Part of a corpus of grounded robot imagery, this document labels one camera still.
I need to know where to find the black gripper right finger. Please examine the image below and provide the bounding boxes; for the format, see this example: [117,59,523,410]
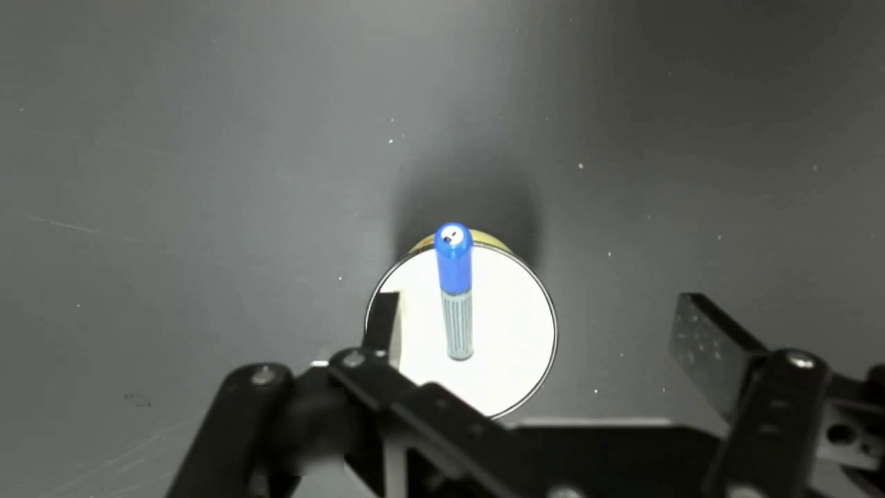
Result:
[667,291,885,498]

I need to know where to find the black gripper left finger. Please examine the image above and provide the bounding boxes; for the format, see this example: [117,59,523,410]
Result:
[164,291,523,498]

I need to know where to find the blue capped marker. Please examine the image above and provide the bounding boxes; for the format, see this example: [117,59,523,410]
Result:
[432,219,479,364]

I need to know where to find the yellow mug with orange print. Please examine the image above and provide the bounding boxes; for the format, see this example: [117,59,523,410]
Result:
[363,230,562,424]

